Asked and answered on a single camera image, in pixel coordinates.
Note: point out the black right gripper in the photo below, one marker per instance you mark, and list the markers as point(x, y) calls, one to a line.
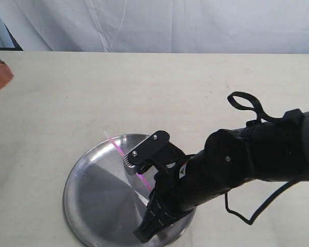
point(161, 211)

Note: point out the pink thin straw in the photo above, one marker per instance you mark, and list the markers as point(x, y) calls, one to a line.
point(119, 150)

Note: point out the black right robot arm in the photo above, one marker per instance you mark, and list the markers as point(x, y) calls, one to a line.
point(268, 151)

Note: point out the round steel plate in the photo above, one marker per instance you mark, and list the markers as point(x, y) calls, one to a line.
point(102, 203)

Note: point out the white backdrop cloth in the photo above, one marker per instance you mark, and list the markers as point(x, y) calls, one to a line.
point(272, 27)

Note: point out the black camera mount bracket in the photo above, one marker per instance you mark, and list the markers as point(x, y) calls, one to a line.
point(156, 151)

